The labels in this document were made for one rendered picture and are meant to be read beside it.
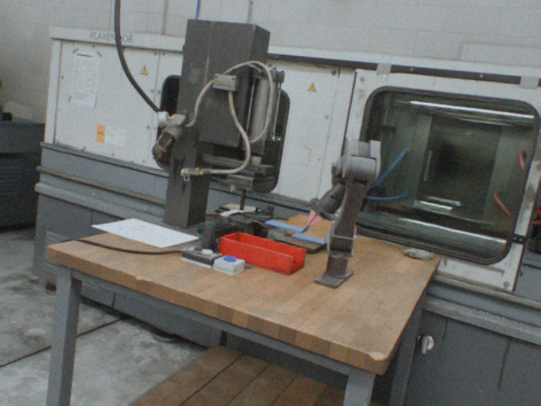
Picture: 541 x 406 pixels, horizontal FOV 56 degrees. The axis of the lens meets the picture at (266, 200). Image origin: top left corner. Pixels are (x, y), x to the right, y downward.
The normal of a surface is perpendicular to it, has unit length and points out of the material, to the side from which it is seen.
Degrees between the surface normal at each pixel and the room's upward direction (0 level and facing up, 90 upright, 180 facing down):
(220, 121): 90
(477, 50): 90
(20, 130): 90
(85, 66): 89
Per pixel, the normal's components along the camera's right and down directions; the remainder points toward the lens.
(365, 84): -0.47, 0.08
